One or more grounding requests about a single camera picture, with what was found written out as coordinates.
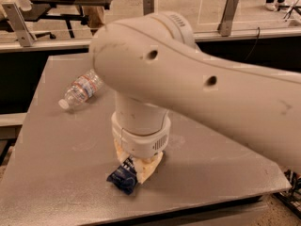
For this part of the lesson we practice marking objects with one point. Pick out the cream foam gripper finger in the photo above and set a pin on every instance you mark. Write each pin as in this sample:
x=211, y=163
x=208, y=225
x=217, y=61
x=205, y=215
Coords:
x=121, y=154
x=146, y=167

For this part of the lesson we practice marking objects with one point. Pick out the dark blue rxbar wrapper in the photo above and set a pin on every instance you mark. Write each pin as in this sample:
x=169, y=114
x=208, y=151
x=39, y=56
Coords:
x=124, y=177

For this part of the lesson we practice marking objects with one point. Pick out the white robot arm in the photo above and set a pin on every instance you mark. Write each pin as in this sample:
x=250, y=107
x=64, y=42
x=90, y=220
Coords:
x=153, y=64

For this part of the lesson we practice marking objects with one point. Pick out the clear plastic water bottle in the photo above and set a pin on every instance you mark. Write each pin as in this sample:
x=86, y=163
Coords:
x=81, y=89

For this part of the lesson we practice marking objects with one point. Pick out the black background desk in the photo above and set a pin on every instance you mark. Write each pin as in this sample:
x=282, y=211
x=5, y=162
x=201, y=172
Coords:
x=40, y=10

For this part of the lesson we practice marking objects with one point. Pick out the grey metal barrier rail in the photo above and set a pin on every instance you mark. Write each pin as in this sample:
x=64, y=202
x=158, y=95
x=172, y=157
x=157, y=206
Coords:
x=72, y=44

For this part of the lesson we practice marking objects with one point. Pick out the black wire rack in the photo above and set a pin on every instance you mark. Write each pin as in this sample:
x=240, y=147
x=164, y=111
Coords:
x=291, y=198

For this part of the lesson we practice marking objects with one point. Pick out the grey metal left bracket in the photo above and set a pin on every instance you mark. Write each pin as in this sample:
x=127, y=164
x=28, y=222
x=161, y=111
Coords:
x=18, y=25

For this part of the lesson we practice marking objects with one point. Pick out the grey metal bracket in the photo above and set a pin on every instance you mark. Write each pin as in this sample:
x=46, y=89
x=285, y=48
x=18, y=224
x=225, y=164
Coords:
x=226, y=22
x=148, y=7
x=18, y=25

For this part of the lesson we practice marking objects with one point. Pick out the grey metal middle bracket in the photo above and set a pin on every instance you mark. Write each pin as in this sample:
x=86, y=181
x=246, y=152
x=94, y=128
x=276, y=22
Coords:
x=148, y=7

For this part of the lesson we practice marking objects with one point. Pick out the grey metal right bracket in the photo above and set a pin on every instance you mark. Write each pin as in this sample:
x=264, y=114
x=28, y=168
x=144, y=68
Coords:
x=226, y=22

